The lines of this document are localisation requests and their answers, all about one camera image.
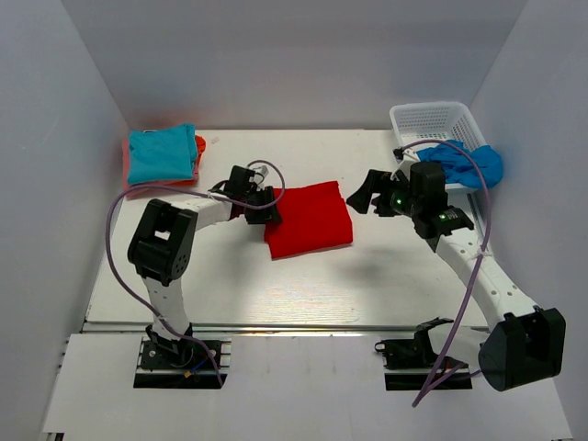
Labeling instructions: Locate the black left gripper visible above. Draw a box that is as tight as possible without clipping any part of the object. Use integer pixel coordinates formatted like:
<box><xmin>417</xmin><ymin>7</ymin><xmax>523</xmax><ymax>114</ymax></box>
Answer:
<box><xmin>243</xmin><ymin>187</ymin><xmax>283</xmax><ymax>225</ymax></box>

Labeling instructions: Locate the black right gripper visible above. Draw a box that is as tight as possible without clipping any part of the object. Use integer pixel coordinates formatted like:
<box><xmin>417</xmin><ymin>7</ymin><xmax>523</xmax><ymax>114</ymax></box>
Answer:
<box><xmin>347</xmin><ymin>169</ymin><xmax>423</xmax><ymax>219</ymax></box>

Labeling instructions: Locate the red t shirt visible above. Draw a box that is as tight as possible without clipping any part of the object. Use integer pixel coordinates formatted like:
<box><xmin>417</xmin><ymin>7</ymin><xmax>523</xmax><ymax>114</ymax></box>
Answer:
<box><xmin>264</xmin><ymin>181</ymin><xmax>354</xmax><ymax>260</ymax></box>

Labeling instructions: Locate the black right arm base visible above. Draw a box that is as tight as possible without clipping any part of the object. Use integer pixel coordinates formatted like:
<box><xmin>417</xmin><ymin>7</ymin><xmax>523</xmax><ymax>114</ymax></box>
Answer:
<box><xmin>374</xmin><ymin>317</ymin><xmax>472</xmax><ymax>391</ymax></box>

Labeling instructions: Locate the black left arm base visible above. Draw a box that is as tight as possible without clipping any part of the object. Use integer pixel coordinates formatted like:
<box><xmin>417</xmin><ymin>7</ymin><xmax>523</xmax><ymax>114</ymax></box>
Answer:
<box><xmin>133</xmin><ymin>325</ymin><xmax>232</xmax><ymax>390</ymax></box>

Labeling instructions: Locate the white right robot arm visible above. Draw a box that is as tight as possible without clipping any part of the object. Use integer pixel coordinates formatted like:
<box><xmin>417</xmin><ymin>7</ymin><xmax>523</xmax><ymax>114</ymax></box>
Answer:
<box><xmin>346</xmin><ymin>162</ymin><xmax>566</xmax><ymax>391</ymax></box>

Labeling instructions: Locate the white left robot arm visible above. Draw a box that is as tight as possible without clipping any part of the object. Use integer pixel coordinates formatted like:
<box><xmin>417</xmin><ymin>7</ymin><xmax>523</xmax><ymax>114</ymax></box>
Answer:
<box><xmin>128</xmin><ymin>160</ymin><xmax>285</xmax><ymax>367</ymax></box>

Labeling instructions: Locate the white plastic basket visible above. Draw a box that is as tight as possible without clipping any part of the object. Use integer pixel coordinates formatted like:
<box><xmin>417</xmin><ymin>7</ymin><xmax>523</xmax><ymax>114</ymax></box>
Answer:
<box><xmin>389</xmin><ymin>101</ymin><xmax>489</xmax><ymax>194</ymax></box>

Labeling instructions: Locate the folded orange t shirt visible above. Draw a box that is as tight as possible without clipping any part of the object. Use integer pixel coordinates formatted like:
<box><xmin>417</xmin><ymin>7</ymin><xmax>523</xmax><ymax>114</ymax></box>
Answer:
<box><xmin>175</xmin><ymin>134</ymin><xmax>207</xmax><ymax>187</ymax></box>

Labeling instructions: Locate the folded teal t shirt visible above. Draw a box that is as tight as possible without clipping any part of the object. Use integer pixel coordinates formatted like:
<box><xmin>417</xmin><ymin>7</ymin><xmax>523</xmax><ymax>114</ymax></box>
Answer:
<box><xmin>127</xmin><ymin>123</ymin><xmax>198</xmax><ymax>186</ymax></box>

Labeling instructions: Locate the crumpled blue t shirt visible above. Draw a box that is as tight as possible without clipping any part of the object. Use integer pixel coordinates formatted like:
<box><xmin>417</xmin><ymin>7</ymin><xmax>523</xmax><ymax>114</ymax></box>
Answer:
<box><xmin>416</xmin><ymin>140</ymin><xmax>503</xmax><ymax>189</ymax></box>

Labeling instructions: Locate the folded pink t shirt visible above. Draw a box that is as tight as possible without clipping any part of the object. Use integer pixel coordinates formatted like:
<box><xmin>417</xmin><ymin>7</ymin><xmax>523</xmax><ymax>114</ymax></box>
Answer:
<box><xmin>121</xmin><ymin>140</ymin><xmax>183</xmax><ymax>198</ymax></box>

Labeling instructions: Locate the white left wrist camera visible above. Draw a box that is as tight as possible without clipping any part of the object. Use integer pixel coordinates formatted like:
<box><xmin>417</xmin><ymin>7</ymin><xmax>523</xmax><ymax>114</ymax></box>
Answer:
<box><xmin>251</xmin><ymin>164</ymin><xmax>269</xmax><ymax>184</ymax></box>

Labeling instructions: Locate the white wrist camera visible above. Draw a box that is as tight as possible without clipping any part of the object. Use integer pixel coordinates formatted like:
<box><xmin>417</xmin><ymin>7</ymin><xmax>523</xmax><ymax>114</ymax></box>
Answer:
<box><xmin>251</xmin><ymin>164</ymin><xmax>269</xmax><ymax>184</ymax></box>
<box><xmin>393</xmin><ymin>148</ymin><xmax>419</xmax><ymax>179</ymax></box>

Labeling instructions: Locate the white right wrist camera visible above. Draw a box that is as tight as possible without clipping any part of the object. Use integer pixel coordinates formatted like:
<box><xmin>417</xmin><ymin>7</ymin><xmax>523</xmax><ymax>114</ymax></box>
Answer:
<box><xmin>393</xmin><ymin>148</ymin><xmax>419</xmax><ymax>179</ymax></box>

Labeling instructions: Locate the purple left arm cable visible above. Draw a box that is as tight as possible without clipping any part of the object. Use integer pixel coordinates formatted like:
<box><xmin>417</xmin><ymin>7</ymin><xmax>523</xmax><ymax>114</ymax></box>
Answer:
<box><xmin>105</xmin><ymin>159</ymin><xmax>287</xmax><ymax>390</ymax></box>

